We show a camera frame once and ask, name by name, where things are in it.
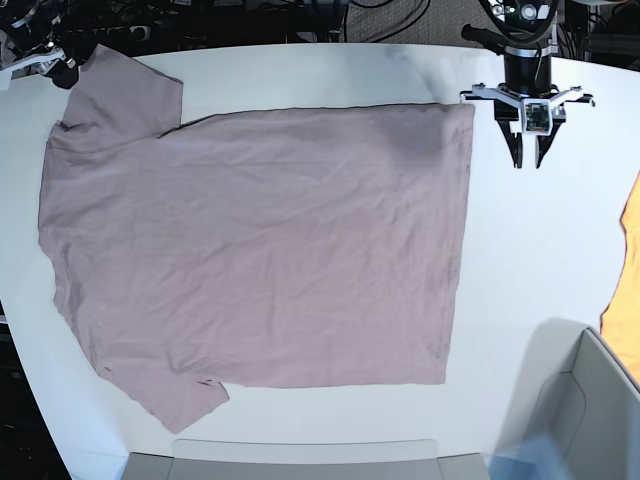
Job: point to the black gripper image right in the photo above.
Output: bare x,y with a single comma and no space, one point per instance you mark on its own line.
528,80

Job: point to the blue cloth in bin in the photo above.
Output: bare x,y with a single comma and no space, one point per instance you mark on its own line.
537,458

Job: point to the orange cloth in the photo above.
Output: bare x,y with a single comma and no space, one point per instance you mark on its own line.
620,322

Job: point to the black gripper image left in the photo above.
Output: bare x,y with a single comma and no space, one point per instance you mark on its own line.
64,72

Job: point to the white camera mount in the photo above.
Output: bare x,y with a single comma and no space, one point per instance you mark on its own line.
536,115
43,64

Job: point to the mauve pink T-shirt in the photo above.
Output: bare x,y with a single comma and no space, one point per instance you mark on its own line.
288,248

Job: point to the grey plastic bin right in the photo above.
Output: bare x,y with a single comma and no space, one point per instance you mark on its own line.
592,414

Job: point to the grey tray bottom edge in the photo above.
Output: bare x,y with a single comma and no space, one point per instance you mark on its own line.
199,459

